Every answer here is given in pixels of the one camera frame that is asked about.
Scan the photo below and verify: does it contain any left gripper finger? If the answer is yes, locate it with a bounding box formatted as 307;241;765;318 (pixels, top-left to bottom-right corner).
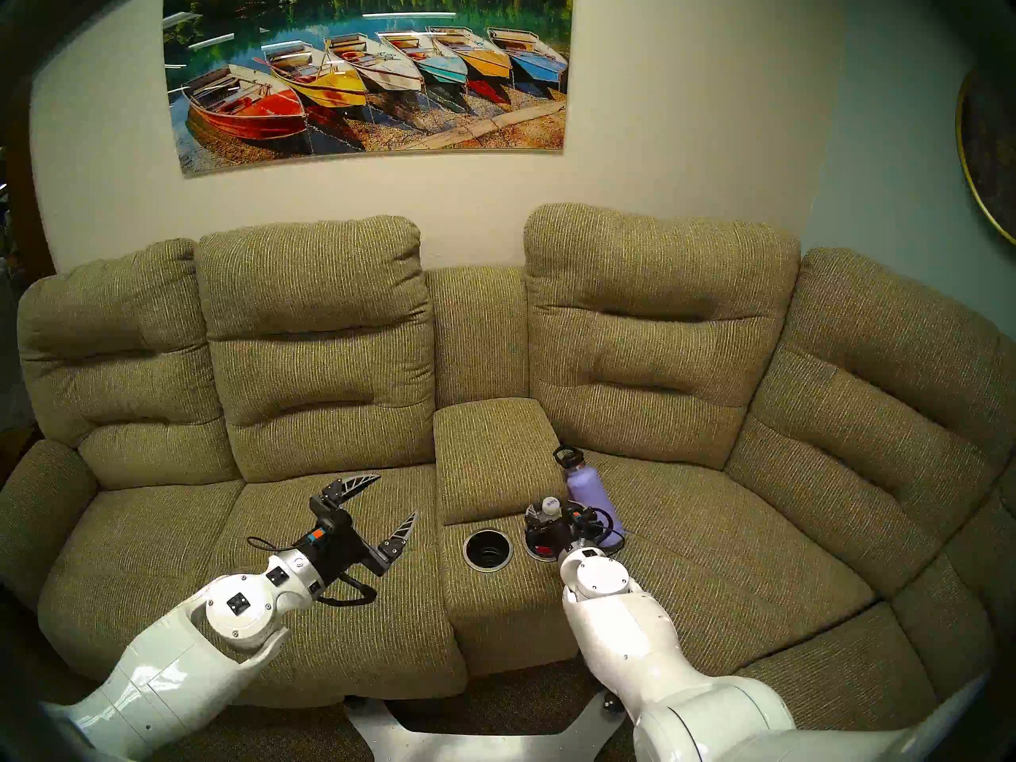
317;473;382;509
379;511;418;563

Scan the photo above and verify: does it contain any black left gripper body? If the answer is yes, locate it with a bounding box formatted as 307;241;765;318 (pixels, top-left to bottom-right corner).
298;495;394;591

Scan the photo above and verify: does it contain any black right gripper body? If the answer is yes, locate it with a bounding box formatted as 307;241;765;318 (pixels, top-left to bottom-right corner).
528;508;626;561

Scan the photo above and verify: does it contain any clear plastic soda bottle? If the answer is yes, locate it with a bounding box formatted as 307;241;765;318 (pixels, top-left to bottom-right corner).
536;496;566;559

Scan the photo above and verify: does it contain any purple insulated water bottle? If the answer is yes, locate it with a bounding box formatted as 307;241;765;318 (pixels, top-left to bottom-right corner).
553;444;626;548

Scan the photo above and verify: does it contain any metal rimmed cup holder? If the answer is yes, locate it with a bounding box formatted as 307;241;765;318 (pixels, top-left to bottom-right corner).
463;529;514;573
524;522;572;564

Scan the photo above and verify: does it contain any olive green sectional sofa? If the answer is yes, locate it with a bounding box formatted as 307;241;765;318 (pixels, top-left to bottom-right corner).
0;203;1016;714

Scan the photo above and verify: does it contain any olive sofa console armrest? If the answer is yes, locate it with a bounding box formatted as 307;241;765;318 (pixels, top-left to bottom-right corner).
433;398;604;678

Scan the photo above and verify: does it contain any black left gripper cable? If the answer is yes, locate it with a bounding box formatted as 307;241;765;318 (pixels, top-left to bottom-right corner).
248;536;378;608

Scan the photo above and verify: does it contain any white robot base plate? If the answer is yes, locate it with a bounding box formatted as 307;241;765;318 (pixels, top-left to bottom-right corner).
344;693;628;762

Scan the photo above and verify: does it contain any colourful rowboats wall picture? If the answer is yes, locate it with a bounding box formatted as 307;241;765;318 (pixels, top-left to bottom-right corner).
163;0;574;176

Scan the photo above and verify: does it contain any round gold framed wall mirror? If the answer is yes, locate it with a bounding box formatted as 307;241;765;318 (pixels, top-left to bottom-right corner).
956;66;1016;247

